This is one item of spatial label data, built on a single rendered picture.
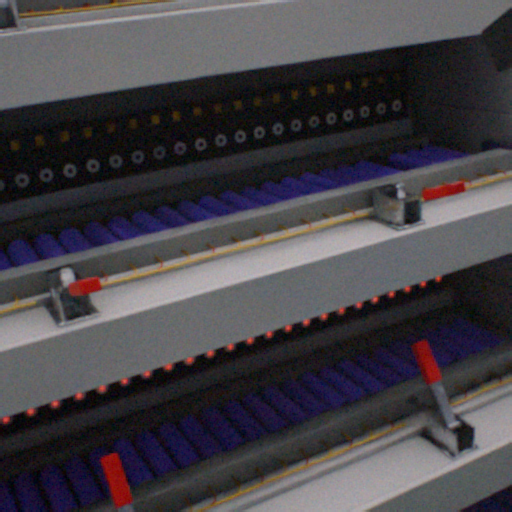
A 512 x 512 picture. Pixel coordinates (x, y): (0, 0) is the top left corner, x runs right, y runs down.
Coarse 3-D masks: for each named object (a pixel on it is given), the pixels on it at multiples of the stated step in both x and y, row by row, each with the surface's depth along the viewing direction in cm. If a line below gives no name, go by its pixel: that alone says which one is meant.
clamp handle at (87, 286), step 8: (64, 272) 46; (64, 280) 47; (72, 280) 47; (88, 280) 41; (96, 280) 41; (64, 288) 46; (72, 288) 43; (80, 288) 40; (88, 288) 41; (96, 288) 41
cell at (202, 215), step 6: (180, 204) 63; (186, 204) 62; (192, 204) 62; (180, 210) 62; (186, 210) 61; (192, 210) 60; (198, 210) 60; (204, 210) 60; (186, 216) 61; (192, 216) 60; (198, 216) 59; (204, 216) 59; (210, 216) 58; (216, 216) 58
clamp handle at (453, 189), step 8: (456, 184) 51; (464, 184) 52; (400, 192) 57; (424, 192) 54; (432, 192) 53; (440, 192) 52; (448, 192) 52; (456, 192) 51; (400, 200) 57; (408, 200) 56; (424, 200) 54
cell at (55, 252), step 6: (42, 234) 58; (48, 234) 58; (36, 240) 57; (42, 240) 57; (48, 240) 56; (54, 240) 57; (36, 246) 57; (42, 246) 56; (48, 246) 55; (54, 246) 55; (60, 246) 55; (36, 252) 57; (42, 252) 55; (48, 252) 54; (54, 252) 54; (60, 252) 53; (66, 252) 54; (42, 258) 55; (48, 258) 54
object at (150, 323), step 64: (384, 128) 76; (448, 128) 77; (64, 192) 62; (128, 192) 65; (256, 256) 54; (320, 256) 53; (384, 256) 56; (448, 256) 59; (0, 320) 48; (128, 320) 47; (192, 320) 49; (256, 320) 52; (0, 384) 44; (64, 384) 46
